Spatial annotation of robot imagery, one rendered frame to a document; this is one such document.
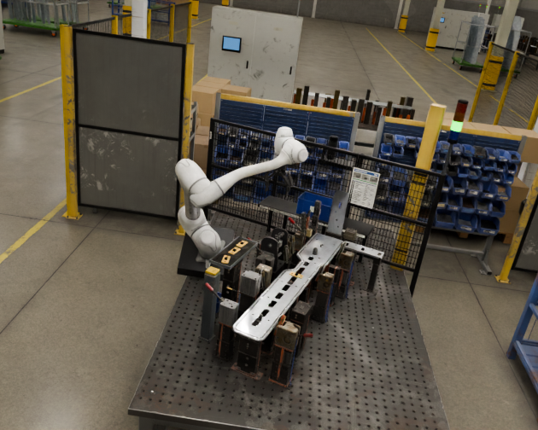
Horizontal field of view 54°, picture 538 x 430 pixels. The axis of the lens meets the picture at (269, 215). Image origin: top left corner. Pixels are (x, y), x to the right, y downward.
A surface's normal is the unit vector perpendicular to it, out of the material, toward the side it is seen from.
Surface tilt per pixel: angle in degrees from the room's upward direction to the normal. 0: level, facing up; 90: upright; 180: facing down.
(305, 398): 0
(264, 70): 90
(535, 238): 91
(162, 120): 92
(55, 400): 0
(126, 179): 92
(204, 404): 0
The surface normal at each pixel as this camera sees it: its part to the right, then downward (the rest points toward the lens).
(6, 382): 0.12, -0.90
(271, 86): -0.08, 0.41
